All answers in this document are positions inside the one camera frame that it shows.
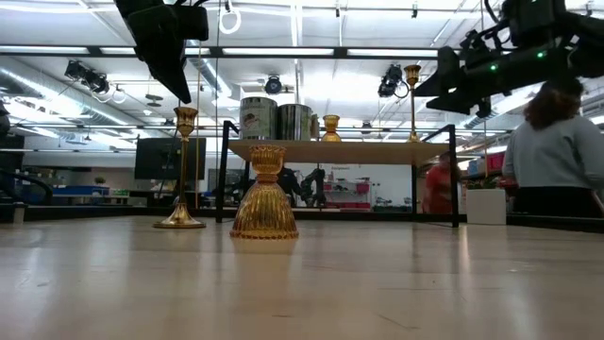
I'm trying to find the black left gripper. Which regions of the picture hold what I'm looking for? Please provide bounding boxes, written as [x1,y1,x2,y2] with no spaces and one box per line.
[114,0,210,105]

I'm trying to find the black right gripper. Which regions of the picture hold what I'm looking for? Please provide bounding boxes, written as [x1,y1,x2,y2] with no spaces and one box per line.
[413,30,567,119]

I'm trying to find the brass candlestick holder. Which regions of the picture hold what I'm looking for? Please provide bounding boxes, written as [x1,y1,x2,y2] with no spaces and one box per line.
[152,106,208,230]
[404,63,424,144]

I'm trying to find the silver metal candle tin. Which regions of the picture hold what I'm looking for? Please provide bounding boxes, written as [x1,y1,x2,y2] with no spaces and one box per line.
[239,95,279,141]
[277,103,318,142]

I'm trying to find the amber glass candle holder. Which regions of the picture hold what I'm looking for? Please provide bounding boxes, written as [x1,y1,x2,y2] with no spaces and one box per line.
[229,144,300,241]
[321,114,342,143]

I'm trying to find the black overhead light bar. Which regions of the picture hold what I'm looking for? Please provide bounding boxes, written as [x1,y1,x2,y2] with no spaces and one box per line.
[0,44,443,61]

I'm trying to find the red storage bins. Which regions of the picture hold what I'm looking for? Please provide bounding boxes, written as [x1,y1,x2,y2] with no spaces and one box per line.
[485,151,506,172]
[325,181,372,210]

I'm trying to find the black monitor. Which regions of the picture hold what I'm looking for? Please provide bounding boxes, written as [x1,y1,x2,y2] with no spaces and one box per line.
[134,136,208,181]

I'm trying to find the person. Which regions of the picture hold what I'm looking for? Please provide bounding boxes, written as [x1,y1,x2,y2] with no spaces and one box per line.
[500,77,604,218]
[421,150,461,214]
[276,164,306,209]

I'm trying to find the blue storage bin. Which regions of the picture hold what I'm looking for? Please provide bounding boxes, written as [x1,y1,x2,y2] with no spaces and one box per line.
[51,184,112,198]

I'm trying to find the black rig camera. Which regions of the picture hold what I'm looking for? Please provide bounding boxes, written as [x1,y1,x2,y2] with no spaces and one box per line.
[262,74,284,96]
[376,63,411,100]
[63,59,110,94]

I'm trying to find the white cable loop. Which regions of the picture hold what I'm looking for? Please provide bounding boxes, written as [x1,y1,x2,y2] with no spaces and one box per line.
[218,0,243,36]

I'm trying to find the thin tan hanging cable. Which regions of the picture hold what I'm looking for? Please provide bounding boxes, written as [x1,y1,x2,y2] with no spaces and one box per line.
[194,40,203,210]

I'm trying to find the wooden shelf riser black frame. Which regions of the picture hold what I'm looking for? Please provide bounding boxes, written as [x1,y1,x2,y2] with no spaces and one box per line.
[215,119,460,229]

